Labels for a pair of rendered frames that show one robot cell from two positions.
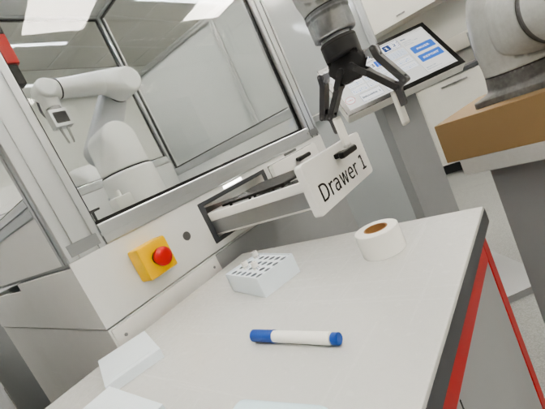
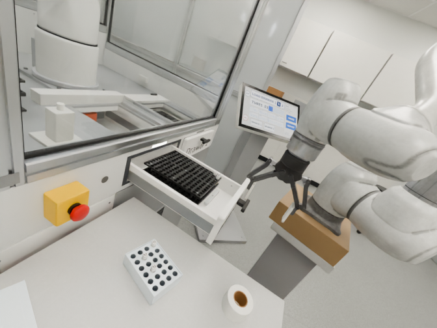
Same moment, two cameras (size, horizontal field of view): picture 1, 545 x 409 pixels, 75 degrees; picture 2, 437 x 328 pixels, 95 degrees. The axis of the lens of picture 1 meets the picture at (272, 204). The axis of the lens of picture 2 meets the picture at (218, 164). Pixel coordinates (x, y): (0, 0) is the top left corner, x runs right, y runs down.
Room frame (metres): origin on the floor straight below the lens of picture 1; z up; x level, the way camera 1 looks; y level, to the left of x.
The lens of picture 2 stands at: (0.34, 0.19, 1.27)
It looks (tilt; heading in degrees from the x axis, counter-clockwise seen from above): 26 degrees down; 332
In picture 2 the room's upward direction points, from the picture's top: 24 degrees clockwise
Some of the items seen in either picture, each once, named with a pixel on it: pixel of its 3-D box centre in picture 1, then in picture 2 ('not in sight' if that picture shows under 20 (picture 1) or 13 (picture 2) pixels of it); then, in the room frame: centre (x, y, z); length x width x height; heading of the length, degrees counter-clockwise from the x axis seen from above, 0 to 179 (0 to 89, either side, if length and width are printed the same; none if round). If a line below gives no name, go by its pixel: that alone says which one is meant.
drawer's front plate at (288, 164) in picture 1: (299, 168); (198, 143); (1.24, -0.14, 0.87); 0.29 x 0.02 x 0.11; 138
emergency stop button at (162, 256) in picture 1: (161, 256); (78, 211); (0.72, 0.25, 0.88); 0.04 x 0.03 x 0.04; 138
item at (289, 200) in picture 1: (273, 195); (181, 177); (0.93, -0.01, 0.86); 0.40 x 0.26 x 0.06; 48
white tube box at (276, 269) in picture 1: (261, 273); (152, 268); (0.64, 0.07, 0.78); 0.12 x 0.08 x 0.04; 32
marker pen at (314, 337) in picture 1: (291, 337); not in sight; (0.40, 0.05, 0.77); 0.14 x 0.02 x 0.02; 48
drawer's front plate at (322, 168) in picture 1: (338, 170); (231, 206); (0.79, -0.17, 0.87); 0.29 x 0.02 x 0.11; 138
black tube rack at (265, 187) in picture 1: (275, 193); (183, 177); (0.92, -0.02, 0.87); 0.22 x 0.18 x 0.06; 48
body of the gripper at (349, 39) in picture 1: (345, 59); (290, 167); (0.75, -0.26, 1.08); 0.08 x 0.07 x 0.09; 48
